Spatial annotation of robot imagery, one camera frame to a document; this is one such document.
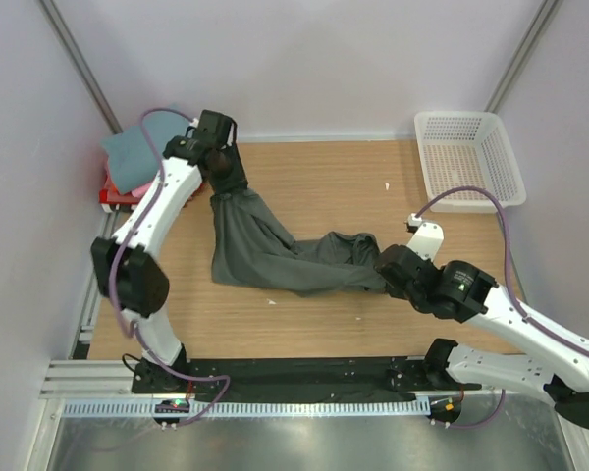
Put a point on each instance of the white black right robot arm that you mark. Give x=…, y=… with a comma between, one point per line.
x=552, y=365

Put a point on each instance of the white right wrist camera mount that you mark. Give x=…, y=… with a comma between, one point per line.
x=427, y=237

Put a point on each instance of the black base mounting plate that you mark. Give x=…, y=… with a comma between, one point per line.
x=301, y=380

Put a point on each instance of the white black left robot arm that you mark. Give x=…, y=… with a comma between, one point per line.
x=126, y=263

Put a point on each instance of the white plastic mesh basket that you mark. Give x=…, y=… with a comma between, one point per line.
x=468, y=148

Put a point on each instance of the aluminium front frame rail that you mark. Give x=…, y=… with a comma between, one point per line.
x=86, y=379

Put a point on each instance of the folded red t shirt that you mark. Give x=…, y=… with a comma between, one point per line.
x=111, y=200

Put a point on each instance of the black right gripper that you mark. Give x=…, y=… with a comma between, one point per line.
x=392, y=291

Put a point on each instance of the folded teal t shirt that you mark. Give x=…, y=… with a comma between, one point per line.
x=130, y=161

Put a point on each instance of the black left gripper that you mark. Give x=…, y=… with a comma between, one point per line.
x=239, y=177

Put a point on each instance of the slotted grey cable duct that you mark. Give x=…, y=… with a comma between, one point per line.
x=175, y=408

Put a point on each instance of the right aluminium frame post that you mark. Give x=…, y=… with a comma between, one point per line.
x=547, y=11

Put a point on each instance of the folded pink t shirt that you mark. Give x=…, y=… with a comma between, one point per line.
x=140, y=191

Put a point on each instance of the dark grey t shirt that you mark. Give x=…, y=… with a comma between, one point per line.
x=253, y=249

